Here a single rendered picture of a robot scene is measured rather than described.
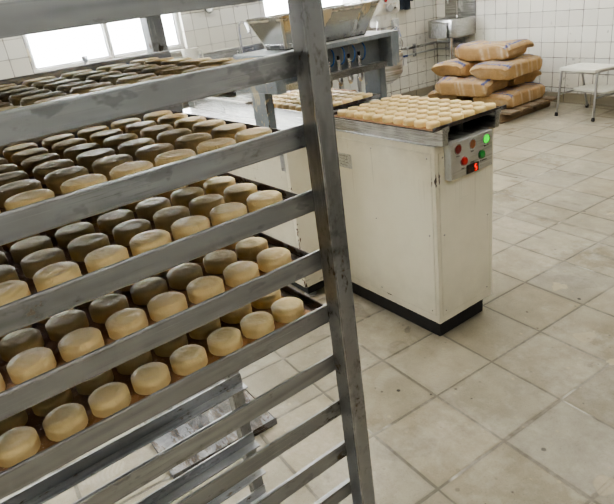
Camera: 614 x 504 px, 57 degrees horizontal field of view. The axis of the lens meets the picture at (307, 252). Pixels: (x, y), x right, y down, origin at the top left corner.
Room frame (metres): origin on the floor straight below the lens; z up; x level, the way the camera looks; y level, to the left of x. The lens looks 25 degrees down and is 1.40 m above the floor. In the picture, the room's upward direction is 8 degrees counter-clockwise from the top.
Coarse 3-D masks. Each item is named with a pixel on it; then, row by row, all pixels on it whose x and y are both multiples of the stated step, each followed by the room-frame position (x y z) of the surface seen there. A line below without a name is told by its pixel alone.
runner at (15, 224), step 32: (288, 128) 0.71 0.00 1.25; (192, 160) 0.63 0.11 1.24; (224, 160) 0.66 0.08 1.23; (256, 160) 0.68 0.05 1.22; (96, 192) 0.57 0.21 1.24; (128, 192) 0.59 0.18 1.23; (160, 192) 0.61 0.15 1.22; (0, 224) 0.52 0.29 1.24; (32, 224) 0.53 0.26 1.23; (64, 224) 0.55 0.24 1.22
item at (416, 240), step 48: (384, 144) 2.18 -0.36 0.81; (384, 192) 2.19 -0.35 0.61; (432, 192) 1.97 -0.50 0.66; (480, 192) 2.09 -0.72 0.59; (384, 240) 2.21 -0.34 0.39; (432, 240) 1.98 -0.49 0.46; (480, 240) 2.09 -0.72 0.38; (384, 288) 2.23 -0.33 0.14; (432, 288) 1.98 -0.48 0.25; (480, 288) 2.10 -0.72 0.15
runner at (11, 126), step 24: (192, 72) 0.65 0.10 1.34; (216, 72) 0.66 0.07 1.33; (240, 72) 0.68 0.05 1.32; (264, 72) 0.70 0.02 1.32; (288, 72) 0.72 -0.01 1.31; (72, 96) 0.57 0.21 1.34; (96, 96) 0.58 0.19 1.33; (120, 96) 0.60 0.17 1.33; (144, 96) 0.61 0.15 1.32; (168, 96) 0.63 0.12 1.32; (192, 96) 0.64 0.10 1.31; (0, 120) 0.53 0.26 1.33; (24, 120) 0.54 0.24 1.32; (48, 120) 0.56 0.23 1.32; (72, 120) 0.57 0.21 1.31; (96, 120) 0.58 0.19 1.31; (0, 144) 0.53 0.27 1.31
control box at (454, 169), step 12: (480, 132) 2.06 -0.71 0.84; (456, 144) 1.98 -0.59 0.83; (468, 144) 2.01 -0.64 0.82; (480, 144) 2.05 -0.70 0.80; (444, 156) 1.98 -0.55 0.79; (456, 156) 1.97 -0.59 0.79; (468, 156) 2.01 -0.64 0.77; (456, 168) 1.97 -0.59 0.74; (468, 168) 2.01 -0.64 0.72; (480, 168) 2.05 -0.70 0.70
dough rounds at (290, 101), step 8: (272, 96) 3.05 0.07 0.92; (280, 96) 3.01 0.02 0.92; (288, 96) 2.97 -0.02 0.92; (296, 96) 2.94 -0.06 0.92; (336, 96) 2.82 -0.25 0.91; (344, 96) 2.77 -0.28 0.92; (352, 96) 2.72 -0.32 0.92; (360, 96) 2.68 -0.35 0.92; (368, 96) 2.71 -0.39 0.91; (280, 104) 2.78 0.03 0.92; (288, 104) 2.74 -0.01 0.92; (296, 104) 2.71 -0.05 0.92; (336, 104) 2.61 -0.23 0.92
